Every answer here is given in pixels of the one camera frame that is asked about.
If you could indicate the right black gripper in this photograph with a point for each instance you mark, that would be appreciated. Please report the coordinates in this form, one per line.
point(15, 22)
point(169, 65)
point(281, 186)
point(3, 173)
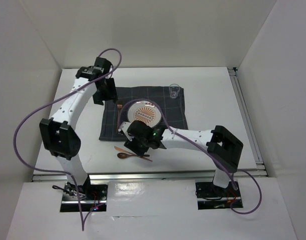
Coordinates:
point(132, 145)

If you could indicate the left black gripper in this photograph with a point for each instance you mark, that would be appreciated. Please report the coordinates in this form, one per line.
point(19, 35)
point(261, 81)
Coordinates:
point(111, 94)

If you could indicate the copper fork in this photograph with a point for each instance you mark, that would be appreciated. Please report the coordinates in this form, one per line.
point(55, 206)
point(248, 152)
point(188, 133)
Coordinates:
point(119, 107)

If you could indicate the dark wooden spoon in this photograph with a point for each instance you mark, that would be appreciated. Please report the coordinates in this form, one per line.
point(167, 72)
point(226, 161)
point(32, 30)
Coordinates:
point(126, 155)

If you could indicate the copper knife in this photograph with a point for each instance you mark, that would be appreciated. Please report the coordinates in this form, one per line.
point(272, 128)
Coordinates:
point(125, 151)

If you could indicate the patterned glass plate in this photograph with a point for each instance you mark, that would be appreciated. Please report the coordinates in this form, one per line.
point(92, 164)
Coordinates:
point(144, 111)

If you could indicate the dark grey checked cloth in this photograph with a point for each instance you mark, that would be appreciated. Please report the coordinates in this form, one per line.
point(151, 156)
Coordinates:
point(173, 109)

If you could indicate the clear plastic cup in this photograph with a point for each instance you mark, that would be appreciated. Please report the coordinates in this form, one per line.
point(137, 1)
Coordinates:
point(174, 90)

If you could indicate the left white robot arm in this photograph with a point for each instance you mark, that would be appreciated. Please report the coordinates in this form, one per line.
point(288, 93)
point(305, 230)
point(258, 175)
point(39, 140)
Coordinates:
point(58, 132)

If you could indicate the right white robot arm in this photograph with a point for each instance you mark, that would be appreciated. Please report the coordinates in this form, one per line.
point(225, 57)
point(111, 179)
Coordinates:
point(219, 144)

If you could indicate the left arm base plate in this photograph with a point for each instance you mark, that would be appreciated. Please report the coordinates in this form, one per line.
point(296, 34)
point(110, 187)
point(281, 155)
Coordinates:
point(94, 200)

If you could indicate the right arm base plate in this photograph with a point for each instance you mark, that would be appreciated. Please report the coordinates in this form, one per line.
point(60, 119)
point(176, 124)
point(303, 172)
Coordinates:
point(212, 197)

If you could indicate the front aluminium rail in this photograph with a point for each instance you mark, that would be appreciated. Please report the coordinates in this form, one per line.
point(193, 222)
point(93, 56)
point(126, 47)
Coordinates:
point(150, 176)

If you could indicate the aluminium rail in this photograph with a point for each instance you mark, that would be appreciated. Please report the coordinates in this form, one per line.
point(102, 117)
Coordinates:
point(246, 118)
point(150, 176)

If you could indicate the right aluminium rail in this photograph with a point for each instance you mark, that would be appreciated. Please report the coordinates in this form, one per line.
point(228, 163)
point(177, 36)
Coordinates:
point(246, 118)

